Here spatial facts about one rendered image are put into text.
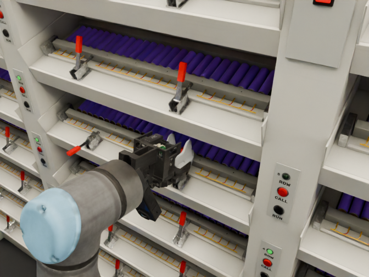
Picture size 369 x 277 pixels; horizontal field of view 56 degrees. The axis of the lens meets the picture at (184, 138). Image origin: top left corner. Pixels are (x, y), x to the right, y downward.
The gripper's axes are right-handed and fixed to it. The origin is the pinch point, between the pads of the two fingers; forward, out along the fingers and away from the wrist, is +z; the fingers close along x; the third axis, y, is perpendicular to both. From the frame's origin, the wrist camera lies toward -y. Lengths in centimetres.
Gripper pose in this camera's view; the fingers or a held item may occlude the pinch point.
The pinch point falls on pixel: (186, 154)
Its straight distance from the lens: 75.4
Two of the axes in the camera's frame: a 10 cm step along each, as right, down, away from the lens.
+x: -8.4, -3.1, 4.5
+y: 1.1, -9.1, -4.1
